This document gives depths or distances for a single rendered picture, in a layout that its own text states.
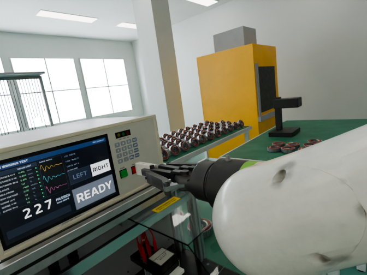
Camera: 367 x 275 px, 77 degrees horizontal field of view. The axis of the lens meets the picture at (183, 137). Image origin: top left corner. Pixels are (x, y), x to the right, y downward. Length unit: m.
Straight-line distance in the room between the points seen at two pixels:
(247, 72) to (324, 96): 2.09
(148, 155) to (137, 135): 0.07
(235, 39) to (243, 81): 0.78
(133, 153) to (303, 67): 5.15
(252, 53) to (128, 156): 3.47
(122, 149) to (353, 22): 5.19
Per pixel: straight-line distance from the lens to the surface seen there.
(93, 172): 0.61
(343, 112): 5.54
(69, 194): 0.59
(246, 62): 4.00
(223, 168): 0.38
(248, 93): 3.99
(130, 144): 0.66
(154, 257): 0.76
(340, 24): 5.54
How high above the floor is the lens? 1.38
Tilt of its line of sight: 11 degrees down
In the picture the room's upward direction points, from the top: 8 degrees counter-clockwise
